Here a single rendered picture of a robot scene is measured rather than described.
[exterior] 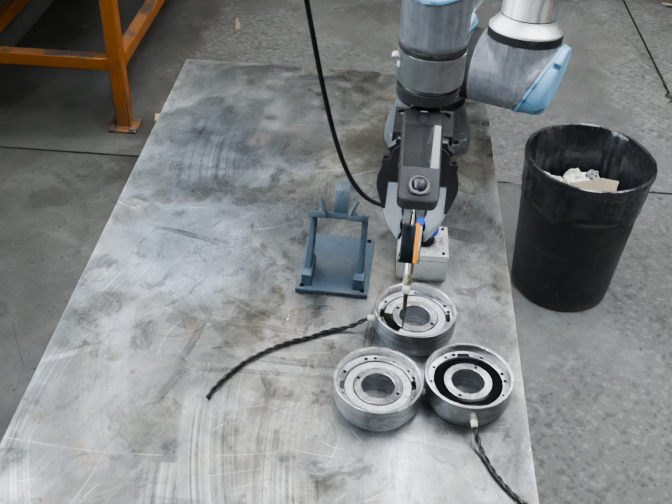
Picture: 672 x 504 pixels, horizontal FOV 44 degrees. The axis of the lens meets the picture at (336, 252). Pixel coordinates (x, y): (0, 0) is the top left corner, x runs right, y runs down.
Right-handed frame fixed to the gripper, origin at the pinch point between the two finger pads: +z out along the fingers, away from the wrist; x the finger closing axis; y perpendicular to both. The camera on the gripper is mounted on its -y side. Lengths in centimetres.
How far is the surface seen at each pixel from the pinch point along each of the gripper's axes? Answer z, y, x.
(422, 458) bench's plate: 13.1, -23.9, -3.6
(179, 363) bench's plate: 13.2, -13.8, 27.1
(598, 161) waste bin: 61, 121, -51
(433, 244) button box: 8.8, 9.7, -3.4
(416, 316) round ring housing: 12.3, -1.7, -1.8
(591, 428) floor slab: 94, 53, -49
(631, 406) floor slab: 94, 62, -60
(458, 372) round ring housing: 10.7, -12.4, -7.3
